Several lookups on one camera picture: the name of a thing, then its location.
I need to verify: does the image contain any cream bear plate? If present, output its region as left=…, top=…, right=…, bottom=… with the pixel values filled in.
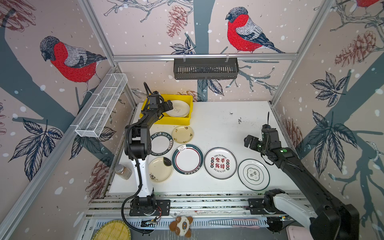
left=166, top=100, right=190, bottom=118

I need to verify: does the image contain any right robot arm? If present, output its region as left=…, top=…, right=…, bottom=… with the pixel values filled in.
left=244, top=124, right=360, bottom=240

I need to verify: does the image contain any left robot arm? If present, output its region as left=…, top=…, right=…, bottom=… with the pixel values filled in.
left=124, top=91, right=173, bottom=211

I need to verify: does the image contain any yellow plastic bin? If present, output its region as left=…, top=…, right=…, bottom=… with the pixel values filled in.
left=140, top=95, right=193, bottom=126

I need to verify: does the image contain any white green cloud plate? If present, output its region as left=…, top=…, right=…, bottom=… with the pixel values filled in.
left=238, top=159, right=271, bottom=191

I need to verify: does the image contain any dark green lettered rim plate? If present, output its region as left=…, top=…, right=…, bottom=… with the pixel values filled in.
left=151, top=132, right=174, bottom=157

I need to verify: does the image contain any small cream patterned plate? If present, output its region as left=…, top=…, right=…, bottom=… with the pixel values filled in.
left=172, top=126, right=195, bottom=144

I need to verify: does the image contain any red characters white plate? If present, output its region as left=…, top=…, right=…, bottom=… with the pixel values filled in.
left=204, top=148, right=238, bottom=180

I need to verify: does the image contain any large green red rimmed plate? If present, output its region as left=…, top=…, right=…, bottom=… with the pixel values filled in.
left=172, top=144, right=204, bottom=175

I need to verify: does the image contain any cream plate with dark spot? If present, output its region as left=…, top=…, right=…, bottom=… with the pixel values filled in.
left=149, top=157, right=173, bottom=183

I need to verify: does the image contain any spice jar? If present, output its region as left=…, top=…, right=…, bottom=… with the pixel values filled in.
left=115, top=164, right=132, bottom=180

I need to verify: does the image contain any black hanging basket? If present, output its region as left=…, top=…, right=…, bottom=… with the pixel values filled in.
left=174, top=58, right=239, bottom=80

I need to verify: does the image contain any pink tray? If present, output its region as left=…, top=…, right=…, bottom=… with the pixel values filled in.
left=287, top=226, right=313, bottom=240

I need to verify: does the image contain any panda plush toy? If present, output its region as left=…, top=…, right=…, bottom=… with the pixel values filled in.
left=169, top=216, right=193, bottom=238

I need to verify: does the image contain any yellow bamboo mat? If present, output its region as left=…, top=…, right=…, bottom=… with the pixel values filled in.
left=92, top=220, right=132, bottom=240

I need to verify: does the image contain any black corrugated cable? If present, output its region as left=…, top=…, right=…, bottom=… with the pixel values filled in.
left=120, top=81, right=163, bottom=235

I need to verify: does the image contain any white wire mesh basket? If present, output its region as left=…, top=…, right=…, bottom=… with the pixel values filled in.
left=75, top=73, right=128, bottom=138

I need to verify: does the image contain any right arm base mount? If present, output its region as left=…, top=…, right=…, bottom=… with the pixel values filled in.
left=248, top=189, right=286, bottom=215

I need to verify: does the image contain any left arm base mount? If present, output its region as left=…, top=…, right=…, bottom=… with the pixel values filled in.
left=129, top=195, right=171, bottom=217

